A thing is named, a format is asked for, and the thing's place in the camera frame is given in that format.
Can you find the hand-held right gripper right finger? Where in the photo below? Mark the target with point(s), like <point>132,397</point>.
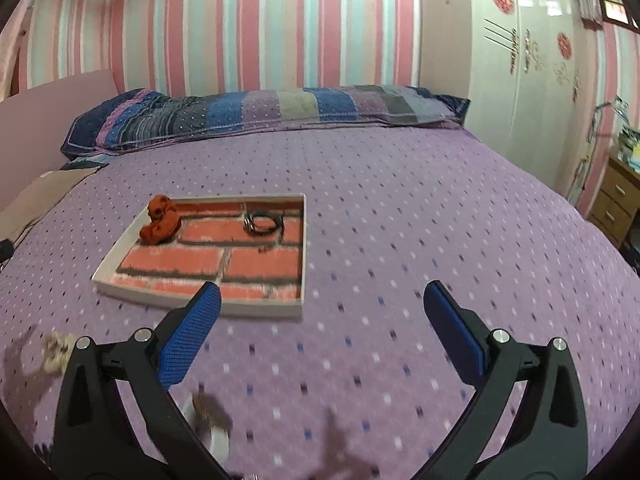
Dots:
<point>452,330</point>

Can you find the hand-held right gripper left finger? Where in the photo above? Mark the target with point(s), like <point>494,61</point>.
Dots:
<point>192,340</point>

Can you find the white tray with brick lining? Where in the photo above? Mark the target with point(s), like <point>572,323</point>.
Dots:
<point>250,265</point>

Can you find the white hair band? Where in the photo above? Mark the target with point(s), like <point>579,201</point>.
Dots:
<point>220,440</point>

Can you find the orange scrunchie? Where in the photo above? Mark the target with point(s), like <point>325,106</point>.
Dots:
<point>160,230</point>

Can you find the purple diamond pattern bedspread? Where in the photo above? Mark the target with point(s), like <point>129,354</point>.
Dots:
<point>400,210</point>

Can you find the wooden nightstand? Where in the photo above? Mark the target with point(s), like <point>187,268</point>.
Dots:
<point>612,195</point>

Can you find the beige cloth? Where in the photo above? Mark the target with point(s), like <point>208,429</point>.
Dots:
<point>35,195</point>

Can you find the white wardrobe with flower stickers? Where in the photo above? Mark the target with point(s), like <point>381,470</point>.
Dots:
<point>500,85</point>

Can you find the patchwork blue purple pillow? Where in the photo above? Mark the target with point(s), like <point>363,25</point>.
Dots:
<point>300,105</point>

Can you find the pink headboard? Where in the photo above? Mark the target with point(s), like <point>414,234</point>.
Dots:
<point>50,105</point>

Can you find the pink patterned curtain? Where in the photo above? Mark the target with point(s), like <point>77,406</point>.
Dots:
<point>10,60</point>

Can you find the wooden framed window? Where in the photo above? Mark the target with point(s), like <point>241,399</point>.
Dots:
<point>617,10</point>

